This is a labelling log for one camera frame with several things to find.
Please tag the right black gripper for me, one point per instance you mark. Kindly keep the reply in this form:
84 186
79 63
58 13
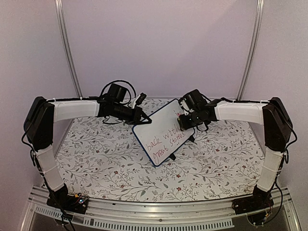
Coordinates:
184 124

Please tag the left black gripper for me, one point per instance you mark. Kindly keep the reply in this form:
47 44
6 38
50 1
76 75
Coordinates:
136 118

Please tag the small blue-framed whiteboard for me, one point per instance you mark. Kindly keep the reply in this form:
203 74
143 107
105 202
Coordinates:
163 136

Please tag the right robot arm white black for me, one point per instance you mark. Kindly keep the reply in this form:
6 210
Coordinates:
277 129

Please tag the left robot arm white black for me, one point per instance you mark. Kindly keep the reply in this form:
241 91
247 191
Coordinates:
39 128

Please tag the floral patterned table mat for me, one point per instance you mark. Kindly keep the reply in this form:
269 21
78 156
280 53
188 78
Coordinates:
101 158

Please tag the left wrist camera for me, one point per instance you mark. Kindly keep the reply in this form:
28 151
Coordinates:
137 100

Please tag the wire whiteboard stand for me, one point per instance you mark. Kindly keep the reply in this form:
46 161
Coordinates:
191 139

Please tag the front aluminium rail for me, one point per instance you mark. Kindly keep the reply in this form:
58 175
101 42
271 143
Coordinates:
111 215

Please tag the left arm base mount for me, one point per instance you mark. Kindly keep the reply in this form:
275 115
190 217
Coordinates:
73 203

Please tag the right aluminium frame post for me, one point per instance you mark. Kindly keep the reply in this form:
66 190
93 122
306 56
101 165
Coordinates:
252 48

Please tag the aluminium frame post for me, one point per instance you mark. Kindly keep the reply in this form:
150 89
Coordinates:
252 48
67 50

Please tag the left aluminium frame post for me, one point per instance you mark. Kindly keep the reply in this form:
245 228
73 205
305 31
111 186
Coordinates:
67 50

